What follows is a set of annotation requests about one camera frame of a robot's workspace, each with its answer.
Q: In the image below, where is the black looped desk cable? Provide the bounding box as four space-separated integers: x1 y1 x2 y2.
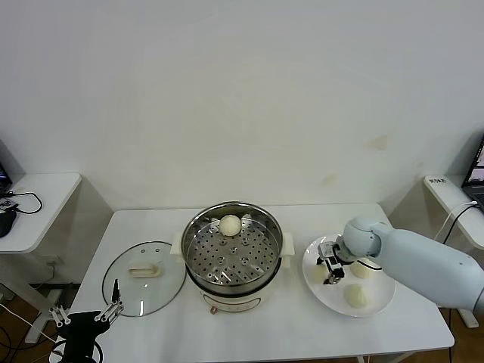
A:
0 190 44 216

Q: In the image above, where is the black computer mouse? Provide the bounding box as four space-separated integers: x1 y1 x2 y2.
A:
0 209 19 239

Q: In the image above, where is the white round plate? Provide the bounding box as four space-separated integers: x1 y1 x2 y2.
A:
302 234 396 318

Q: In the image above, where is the black laptop beside mouse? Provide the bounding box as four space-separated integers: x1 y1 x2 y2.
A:
0 139 14 197

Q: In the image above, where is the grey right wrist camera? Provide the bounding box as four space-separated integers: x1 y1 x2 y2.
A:
325 256 346 280

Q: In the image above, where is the black cable with adapter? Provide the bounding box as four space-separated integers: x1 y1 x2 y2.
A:
440 206 484 363

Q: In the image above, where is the white side table with mouse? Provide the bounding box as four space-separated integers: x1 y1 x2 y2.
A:
0 172 82 345

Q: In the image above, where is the round glass pot lid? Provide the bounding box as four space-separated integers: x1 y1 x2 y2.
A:
101 240 188 318

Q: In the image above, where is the stainless steel steamer basket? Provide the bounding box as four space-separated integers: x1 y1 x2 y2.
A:
181 202 284 287

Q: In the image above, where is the black laptop with white cable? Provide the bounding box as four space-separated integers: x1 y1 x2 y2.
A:
461 132 484 208

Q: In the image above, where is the white hanging cable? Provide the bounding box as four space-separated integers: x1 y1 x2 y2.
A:
434 201 478 244

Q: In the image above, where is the steel steamer pot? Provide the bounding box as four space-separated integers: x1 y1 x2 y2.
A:
170 231 296 315

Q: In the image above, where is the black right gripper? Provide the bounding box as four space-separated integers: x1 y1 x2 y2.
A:
315 240 343 285

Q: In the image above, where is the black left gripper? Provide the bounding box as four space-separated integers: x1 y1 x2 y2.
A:
50 279 126 363

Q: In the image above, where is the white floor cable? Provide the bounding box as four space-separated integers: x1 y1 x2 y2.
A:
0 302 50 338

